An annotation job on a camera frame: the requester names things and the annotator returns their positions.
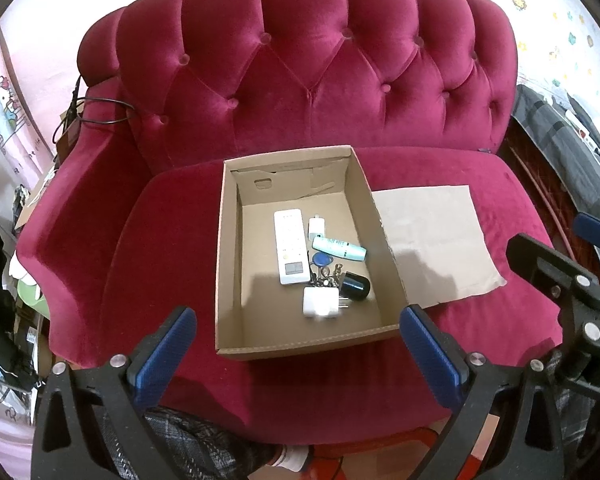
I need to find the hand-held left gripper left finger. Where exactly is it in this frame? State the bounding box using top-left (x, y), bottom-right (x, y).
top-left (29, 306), bottom-right (198, 480)

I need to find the glossy black ball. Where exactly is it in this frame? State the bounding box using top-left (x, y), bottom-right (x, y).
top-left (339, 270), bottom-right (372, 303)

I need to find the bunch of metal keys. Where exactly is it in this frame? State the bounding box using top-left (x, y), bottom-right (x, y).
top-left (310, 262), bottom-right (348, 291)

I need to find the green and white plush toy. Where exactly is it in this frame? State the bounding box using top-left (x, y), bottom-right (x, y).
top-left (9, 252), bottom-right (52, 320)

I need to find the person's left leg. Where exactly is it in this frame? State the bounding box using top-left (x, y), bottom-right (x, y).
top-left (95, 405), bottom-right (281, 480)

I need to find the person's leg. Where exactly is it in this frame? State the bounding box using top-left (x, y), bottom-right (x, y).
top-left (95, 405), bottom-right (281, 480)
top-left (550, 350), bottom-right (600, 461)

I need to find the light blue tube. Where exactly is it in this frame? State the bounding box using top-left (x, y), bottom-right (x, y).
top-left (312, 235), bottom-right (368, 262)

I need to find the white sock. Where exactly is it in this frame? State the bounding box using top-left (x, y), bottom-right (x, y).
top-left (275, 445), bottom-right (313, 473)

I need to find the red plastic stool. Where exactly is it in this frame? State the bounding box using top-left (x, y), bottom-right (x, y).
top-left (310, 430), bottom-right (461, 480)

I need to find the grey plaid cloth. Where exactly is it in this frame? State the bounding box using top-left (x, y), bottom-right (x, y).
top-left (510, 85), bottom-right (600, 221)

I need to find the white power adapter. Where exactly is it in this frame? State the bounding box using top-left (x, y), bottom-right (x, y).
top-left (302, 286), bottom-right (352, 320)

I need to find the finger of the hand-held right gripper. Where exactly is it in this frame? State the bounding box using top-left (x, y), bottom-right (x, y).
top-left (506, 232), bottom-right (600, 312)
top-left (574, 212), bottom-right (600, 249)

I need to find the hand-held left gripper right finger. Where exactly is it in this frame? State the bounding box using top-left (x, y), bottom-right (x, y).
top-left (399, 304), bottom-right (567, 480)

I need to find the pink printed curtain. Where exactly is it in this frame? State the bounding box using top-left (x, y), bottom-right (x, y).
top-left (0, 25), bottom-right (61, 201)

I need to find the red tufted velvet sofa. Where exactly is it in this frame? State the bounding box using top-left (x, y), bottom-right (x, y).
top-left (15, 0), bottom-right (566, 448)

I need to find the cardboard box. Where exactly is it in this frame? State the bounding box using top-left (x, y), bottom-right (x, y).
top-left (214, 145), bottom-right (410, 362)

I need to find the person's right leg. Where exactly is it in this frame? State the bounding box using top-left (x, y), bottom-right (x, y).
top-left (550, 350), bottom-right (600, 461)

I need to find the flat cardboard sheet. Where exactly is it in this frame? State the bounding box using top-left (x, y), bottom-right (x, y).
top-left (370, 185), bottom-right (507, 308)

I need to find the black cable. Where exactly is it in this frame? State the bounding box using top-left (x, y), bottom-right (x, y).
top-left (52, 76), bottom-right (137, 146)

